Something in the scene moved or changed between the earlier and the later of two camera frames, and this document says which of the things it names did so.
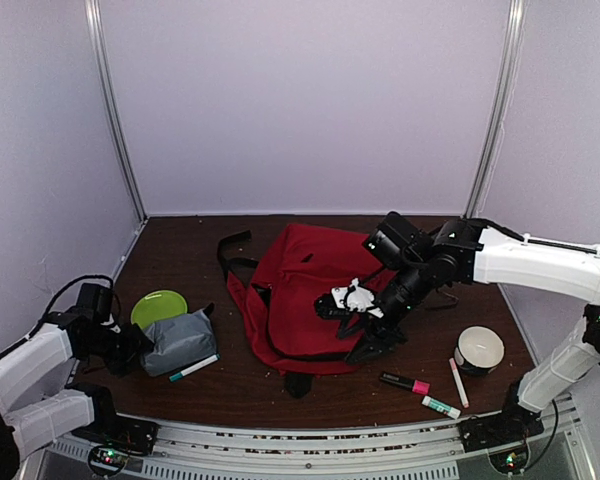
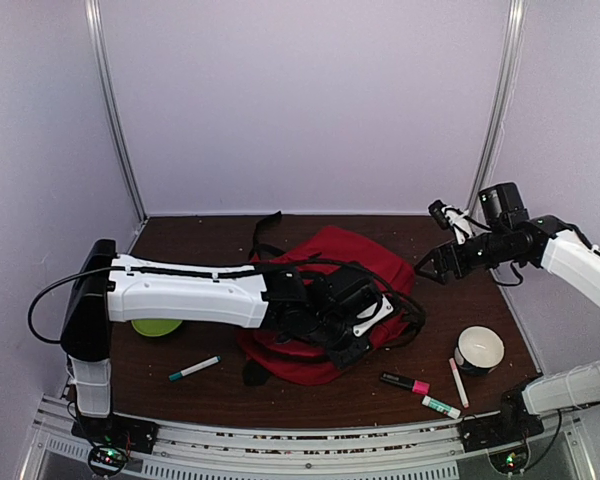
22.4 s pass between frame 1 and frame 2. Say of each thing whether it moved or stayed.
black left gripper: moved
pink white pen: stayed
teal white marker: stayed
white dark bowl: stayed
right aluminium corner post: stayed
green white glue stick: stayed
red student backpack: moved
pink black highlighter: stayed
